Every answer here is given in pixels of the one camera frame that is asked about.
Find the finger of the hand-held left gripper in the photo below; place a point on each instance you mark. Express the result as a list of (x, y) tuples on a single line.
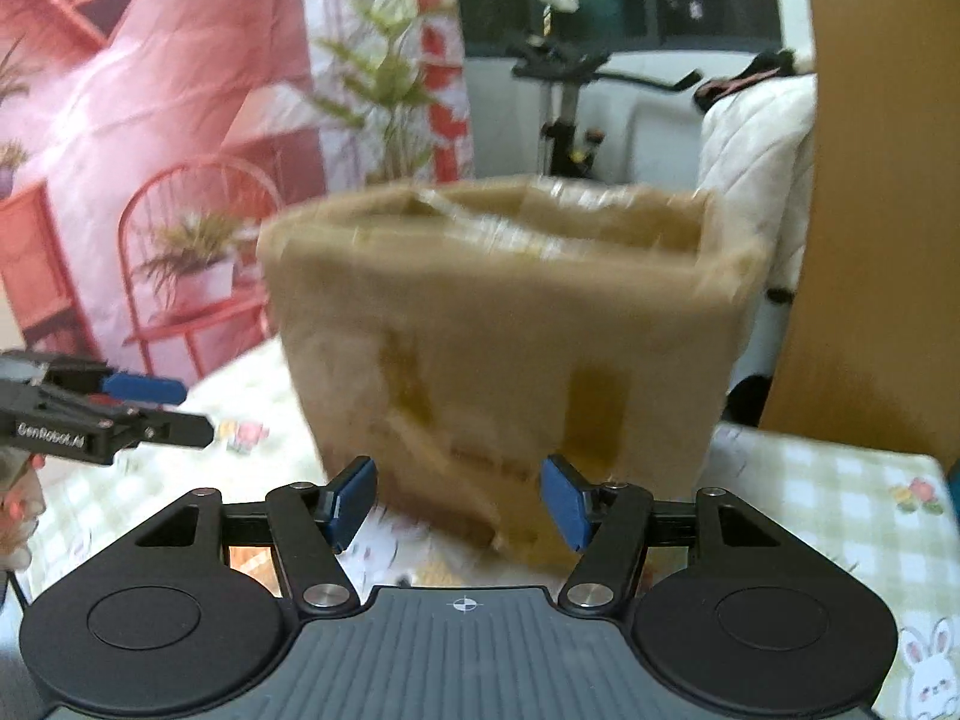
[(176, 429), (150, 390)]

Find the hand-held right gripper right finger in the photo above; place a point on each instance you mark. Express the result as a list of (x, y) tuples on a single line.
[(566, 502)]

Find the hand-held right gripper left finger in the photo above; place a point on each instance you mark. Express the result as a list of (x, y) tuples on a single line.
[(349, 502)]

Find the brown cardboard box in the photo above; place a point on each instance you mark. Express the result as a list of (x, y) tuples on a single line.
[(487, 517)]

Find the translucent plastic liner bag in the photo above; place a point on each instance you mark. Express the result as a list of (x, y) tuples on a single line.
[(487, 315)]

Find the person's left hand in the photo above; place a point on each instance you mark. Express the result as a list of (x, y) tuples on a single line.
[(19, 510)]

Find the dark object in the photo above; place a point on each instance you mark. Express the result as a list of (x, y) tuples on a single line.
[(750, 401)]

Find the checkered cartoon tablecloth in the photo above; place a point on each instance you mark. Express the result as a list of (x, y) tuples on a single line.
[(810, 495)]

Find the red printed backdrop cloth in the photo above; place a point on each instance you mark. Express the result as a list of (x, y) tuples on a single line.
[(187, 90)]

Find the black exercise bike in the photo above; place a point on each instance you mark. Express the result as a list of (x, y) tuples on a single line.
[(559, 135)]

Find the teal curtain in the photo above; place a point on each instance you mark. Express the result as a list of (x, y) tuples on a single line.
[(954, 487)]

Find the white quilted blanket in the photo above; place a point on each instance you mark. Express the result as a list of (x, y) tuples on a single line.
[(750, 142)]

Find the wooden board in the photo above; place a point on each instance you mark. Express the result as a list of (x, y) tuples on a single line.
[(885, 202)]

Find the black garment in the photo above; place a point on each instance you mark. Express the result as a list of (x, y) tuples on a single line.
[(739, 82)]

